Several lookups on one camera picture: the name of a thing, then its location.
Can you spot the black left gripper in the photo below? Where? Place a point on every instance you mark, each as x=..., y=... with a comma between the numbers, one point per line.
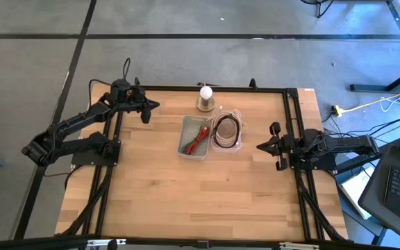
x=137, y=100

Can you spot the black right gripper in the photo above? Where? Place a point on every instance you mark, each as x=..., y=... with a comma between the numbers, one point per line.
x=293, y=147

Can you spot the light grey plastic bin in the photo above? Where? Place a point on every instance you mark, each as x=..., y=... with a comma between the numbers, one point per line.
x=187, y=130

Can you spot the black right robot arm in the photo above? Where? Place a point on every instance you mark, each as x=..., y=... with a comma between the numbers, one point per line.
x=349, y=144

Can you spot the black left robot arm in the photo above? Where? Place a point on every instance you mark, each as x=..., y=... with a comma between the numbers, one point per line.
x=78, y=119

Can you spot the white bulb lamp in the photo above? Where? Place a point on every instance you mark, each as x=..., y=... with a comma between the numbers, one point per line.
x=206, y=93

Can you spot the white booklet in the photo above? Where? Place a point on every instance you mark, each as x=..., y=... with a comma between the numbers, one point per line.
x=354, y=191

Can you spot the dark grey laptop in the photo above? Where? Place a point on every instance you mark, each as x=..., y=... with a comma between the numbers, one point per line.
x=377, y=194

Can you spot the black table frame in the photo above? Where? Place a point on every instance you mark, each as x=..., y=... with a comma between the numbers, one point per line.
x=273, y=90

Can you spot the silver metal bracket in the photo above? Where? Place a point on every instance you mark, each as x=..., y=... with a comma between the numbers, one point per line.
x=106, y=242
x=299, y=246

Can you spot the black desk frame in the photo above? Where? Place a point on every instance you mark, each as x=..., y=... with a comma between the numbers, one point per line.
x=370, y=87

